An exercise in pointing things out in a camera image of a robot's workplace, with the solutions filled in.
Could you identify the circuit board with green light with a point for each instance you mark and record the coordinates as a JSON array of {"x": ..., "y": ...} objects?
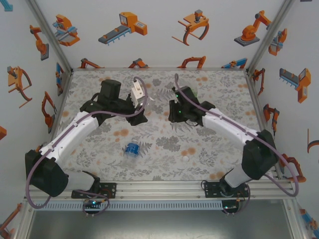
[
  {"x": 92, "y": 203},
  {"x": 230, "y": 207}
]

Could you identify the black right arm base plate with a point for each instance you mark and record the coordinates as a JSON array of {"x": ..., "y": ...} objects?
[{"x": 210, "y": 190}]

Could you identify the clear bottle with blue label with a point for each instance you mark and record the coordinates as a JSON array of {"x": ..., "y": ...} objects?
[{"x": 132, "y": 149}]

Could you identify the floral patterned table mat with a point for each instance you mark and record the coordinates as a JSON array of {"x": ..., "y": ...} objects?
[{"x": 149, "y": 171}]

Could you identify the aluminium front frame rail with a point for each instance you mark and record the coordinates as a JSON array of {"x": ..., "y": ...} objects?
[{"x": 159, "y": 190}]

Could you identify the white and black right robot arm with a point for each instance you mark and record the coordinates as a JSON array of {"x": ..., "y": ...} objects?
[{"x": 224, "y": 122}]

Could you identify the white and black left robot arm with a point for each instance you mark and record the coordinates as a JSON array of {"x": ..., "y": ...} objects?
[{"x": 64, "y": 134}]

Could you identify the aluminium frame leg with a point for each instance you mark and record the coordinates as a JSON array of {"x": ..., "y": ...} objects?
[
  {"x": 23, "y": 224},
  {"x": 300, "y": 231}
]

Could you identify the aluminium back rail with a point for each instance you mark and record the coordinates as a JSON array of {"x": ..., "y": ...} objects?
[{"x": 159, "y": 69}]

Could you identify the aluminium corner post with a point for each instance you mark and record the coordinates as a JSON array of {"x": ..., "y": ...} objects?
[
  {"x": 268, "y": 37},
  {"x": 51, "y": 37}
]

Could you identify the aluminium side rail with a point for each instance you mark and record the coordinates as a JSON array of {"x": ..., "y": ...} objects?
[
  {"x": 66, "y": 85},
  {"x": 259, "y": 112}
]

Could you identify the white bottle cap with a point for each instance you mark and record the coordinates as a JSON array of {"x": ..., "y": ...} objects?
[{"x": 185, "y": 158}]

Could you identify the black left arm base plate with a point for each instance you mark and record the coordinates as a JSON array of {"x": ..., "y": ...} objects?
[{"x": 111, "y": 190}]

